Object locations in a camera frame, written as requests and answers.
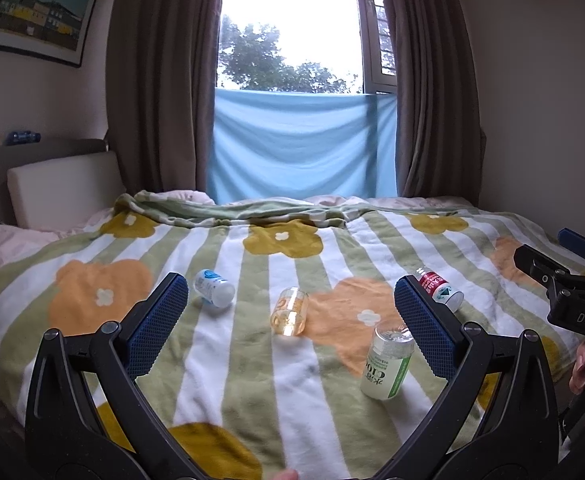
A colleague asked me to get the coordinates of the person's right hand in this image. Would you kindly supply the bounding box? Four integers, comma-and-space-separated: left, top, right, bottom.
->
568, 342, 585, 395

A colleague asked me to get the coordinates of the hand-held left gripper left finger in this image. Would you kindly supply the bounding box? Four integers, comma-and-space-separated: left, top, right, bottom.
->
25, 272, 199, 480

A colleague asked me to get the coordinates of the striped flower blanket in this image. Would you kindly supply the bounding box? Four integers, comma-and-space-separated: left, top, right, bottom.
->
0, 189, 585, 480

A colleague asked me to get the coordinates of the white bottle with red label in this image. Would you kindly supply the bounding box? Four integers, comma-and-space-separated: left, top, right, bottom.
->
415, 268, 465, 311

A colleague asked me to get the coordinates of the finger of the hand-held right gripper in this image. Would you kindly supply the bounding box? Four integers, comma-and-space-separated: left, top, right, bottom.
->
513, 244, 585, 303
557, 227, 585, 267

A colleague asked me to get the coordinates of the white bottle with blue label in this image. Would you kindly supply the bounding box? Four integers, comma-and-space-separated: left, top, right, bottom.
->
193, 268, 236, 308

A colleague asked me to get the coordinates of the green and white drink bottle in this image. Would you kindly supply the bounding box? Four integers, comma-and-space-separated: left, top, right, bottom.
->
360, 325, 417, 402

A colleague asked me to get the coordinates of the open window frame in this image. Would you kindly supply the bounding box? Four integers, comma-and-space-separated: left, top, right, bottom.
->
351, 0, 399, 96

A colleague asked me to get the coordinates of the tree outside window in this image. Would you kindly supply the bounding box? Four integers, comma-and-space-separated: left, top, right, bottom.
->
218, 14, 362, 96

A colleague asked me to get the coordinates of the light blue hanging cloth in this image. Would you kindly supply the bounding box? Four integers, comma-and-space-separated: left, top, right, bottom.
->
206, 87, 399, 206

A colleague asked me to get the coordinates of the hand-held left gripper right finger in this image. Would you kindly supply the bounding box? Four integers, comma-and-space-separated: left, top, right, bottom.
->
381, 274, 559, 480

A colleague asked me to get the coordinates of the white headboard cushion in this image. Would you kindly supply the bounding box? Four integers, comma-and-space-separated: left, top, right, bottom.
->
6, 150, 129, 229

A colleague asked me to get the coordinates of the brown curtain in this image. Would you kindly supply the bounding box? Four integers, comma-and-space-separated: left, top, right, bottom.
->
104, 0, 231, 202
351, 0, 488, 202

